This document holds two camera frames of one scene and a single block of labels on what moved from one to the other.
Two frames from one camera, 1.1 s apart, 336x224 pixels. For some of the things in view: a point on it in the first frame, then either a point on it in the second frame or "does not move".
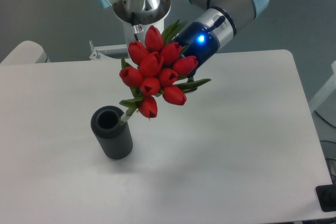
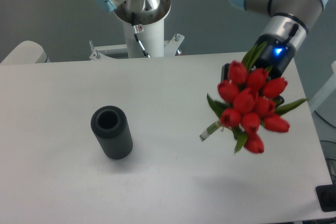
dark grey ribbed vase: [115, 138] does not move
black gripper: [200, 43] → [275, 52]
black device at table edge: [326, 196] does not move
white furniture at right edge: [324, 93] does not move
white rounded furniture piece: [27, 52] does not move
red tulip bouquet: [156, 68] → [248, 103]
